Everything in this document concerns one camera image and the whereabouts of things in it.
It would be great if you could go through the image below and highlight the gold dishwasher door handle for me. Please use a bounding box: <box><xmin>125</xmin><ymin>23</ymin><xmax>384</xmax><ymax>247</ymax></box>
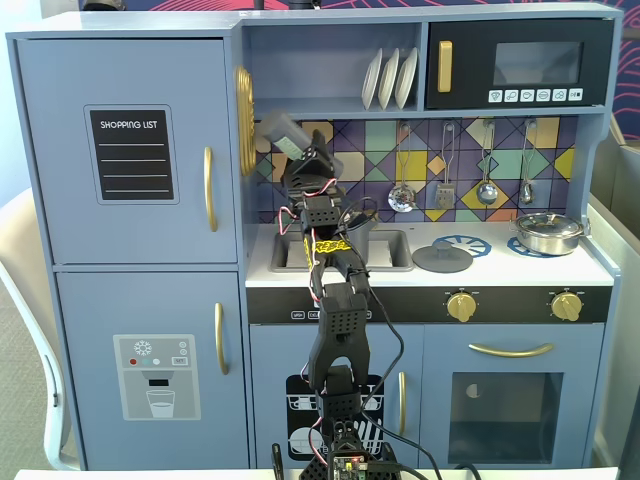
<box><xmin>397</xmin><ymin>370</ymin><xmax>408</xmax><ymax>441</ymax></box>

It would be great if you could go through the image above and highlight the blue chalkboard fridge door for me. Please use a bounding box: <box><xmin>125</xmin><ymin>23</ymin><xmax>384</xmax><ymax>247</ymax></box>
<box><xmin>14</xmin><ymin>38</ymin><xmax>239</xmax><ymax>265</ymax></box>

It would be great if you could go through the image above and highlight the motor controller board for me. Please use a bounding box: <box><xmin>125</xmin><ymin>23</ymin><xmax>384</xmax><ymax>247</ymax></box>
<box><xmin>332</xmin><ymin>452</ymin><xmax>367</xmax><ymax>475</ymax></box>

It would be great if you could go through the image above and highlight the black dishwasher sticker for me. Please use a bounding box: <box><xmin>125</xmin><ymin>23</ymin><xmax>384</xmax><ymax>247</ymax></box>
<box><xmin>285</xmin><ymin>374</ymin><xmax>386</xmax><ymax>461</ymax></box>

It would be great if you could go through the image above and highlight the gray salt shaker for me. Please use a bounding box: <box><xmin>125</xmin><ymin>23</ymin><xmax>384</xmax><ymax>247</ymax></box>
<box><xmin>259</xmin><ymin>110</ymin><xmax>347</xmax><ymax>177</ymax></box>

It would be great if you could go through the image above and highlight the steel pot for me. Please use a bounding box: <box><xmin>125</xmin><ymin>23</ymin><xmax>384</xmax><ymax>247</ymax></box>
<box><xmin>509</xmin><ymin>222</ymin><xmax>586</xmax><ymax>256</ymax></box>

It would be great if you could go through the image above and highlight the gold oven handle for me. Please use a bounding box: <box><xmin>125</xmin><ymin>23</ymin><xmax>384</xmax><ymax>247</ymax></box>
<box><xmin>468</xmin><ymin>342</ymin><xmax>555</xmax><ymax>359</ymax></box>

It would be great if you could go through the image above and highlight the white plate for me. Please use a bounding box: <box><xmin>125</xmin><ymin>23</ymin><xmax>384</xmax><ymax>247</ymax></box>
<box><xmin>361</xmin><ymin>47</ymin><xmax>384</xmax><ymax>111</ymax></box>
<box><xmin>378</xmin><ymin>47</ymin><xmax>401</xmax><ymax>111</ymax></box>
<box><xmin>394</xmin><ymin>46</ymin><xmax>420</xmax><ymax>110</ymax></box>

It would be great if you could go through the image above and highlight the blue wooden toy kitchen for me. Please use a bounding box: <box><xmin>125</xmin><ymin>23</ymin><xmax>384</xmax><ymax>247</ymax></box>
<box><xmin>4</xmin><ymin>2</ymin><xmax>625</xmax><ymax>471</ymax></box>

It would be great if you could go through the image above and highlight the black control panel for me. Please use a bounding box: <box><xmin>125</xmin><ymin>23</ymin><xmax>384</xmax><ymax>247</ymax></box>
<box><xmin>247</xmin><ymin>285</ymin><xmax>614</xmax><ymax>325</ymax></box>

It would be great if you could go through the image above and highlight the gold fridge door handle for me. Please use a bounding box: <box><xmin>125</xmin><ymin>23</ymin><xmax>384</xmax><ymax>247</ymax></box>
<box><xmin>202</xmin><ymin>145</ymin><xmax>220</xmax><ymax>233</ymax></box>
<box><xmin>214</xmin><ymin>302</ymin><xmax>230</xmax><ymax>376</ymax></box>

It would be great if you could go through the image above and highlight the blue oven door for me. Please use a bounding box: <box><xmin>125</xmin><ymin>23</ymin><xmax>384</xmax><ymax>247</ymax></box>
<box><xmin>423</xmin><ymin>324</ymin><xmax>606</xmax><ymax>469</ymax></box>

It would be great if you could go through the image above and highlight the gold stove knob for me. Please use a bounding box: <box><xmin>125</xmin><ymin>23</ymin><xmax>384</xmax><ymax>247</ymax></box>
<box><xmin>446</xmin><ymin>290</ymin><xmax>479</xmax><ymax>324</ymax></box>
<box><xmin>550</xmin><ymin>290</ymin><xmax>584</xmax><ymax>322</ymax></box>

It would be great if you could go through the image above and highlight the steel ladle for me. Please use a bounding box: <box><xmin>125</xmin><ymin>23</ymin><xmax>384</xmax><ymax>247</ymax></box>
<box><xmin>475</xmin><ymin>119</ymin><xmax>499</xmax><ymax>206</ymax></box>

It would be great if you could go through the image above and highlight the gray cooking pot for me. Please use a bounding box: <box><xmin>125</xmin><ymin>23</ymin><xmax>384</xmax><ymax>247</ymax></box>
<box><xmin>344</xmin><ymin>207</ymin><xmax>380</xmax><ymax>266</ymax></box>

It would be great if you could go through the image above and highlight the steel skimmer spoon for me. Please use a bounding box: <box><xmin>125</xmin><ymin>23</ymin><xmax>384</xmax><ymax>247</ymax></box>
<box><xmin>387</xmin><ymin>122</ymin><xmax>419</xmax><ymax>214</ymax></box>

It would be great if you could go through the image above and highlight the black microwave door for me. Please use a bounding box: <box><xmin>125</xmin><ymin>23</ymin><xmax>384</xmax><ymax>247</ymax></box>
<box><xmin>424</xmin><ymin>18</ymin><xmax>615</xmax><ymax>111</ymax></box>

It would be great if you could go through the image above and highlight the gold microwave handle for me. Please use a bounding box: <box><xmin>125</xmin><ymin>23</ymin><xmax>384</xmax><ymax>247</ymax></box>
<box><xmin>437</xmin><ymin>39</ymin><xmax>454</xmax><ymax>94</ymax></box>

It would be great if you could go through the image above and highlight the black power cable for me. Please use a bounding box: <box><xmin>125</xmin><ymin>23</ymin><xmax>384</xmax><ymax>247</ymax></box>
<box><xmin>394</xmin><ymin>462</ymin><xmax>481</xmax><ymax>480</ymax></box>

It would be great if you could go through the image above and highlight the red white servo wire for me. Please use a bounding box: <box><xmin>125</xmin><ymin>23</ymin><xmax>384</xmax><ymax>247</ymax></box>
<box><xmin>277</xmin><ymin>177</ymin><xmax>347</xmax><ymax>236</ymax></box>

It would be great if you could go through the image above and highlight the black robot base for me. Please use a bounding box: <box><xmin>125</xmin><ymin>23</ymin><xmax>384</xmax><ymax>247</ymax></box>
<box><xmin>299</xmin><ymin>419</ymin><xmax>401</xmax><ymax>480</ymax></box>

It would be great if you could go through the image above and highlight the black camera cable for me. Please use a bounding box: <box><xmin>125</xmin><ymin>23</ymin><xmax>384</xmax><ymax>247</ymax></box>
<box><xmin>343</xmin><ymin>196</ymin><xmax>444</xmax><ymax>474</ymax></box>

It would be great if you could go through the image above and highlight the gray toy sink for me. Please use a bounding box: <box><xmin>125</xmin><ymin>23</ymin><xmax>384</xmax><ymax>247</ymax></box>
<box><xmin>269</xmin><ymin>228</ymin><xmax>416</xmax><ymax>274</ymax></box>

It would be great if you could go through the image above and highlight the gray pot lid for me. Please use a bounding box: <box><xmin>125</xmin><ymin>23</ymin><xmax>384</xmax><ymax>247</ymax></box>
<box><xmin>412</xmin><ymin>242</ymin><xmax>475</xmax><ymax>274</ymax></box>

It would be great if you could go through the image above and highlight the steel pot lid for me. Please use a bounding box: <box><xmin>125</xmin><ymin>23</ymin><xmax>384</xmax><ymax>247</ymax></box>
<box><xmin>514</xmin><ymin>212</ymin><xmax>585</xmax><ymax>236</ymax></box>

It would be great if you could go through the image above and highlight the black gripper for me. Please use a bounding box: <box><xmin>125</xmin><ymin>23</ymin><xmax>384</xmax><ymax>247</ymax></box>
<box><xmin>281</xmin><ymin>128</ymin><xmax>338</xmax><ymax>202</ymax></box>

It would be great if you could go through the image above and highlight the beige partition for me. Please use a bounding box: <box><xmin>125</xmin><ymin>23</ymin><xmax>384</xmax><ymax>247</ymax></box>
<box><xmin>589</xmin><ymin>134</ymin><xmax>640</xmax><ymax>471</ymax></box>

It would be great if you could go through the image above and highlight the steel slotted spatula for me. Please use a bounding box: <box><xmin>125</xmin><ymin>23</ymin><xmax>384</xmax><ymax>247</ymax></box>
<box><xmin>433</xmin><ymin>122</ymin><xmax>457</xmax><ymax>212</ymax></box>

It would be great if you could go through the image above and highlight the gold ribbed side ornament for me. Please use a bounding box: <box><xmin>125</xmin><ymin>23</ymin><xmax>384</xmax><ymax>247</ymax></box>
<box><xmin>234</xmin><ymin>64</ymin><xmax>257</xmax><ymax>178</ymax></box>

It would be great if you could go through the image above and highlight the black shopping list board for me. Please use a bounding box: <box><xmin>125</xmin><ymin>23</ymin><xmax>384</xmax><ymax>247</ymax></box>
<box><xmin>83</xmin><ymin>103</ymin><xmax>180</xmax><ymax>206</ymax></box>

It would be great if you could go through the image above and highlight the blue dispenser freezer door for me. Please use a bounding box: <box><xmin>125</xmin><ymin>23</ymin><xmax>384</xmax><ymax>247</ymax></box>
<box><xmin>54</xmin><ymin>270</ymin><xmax>250</xmax><ymax>470</ymax></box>

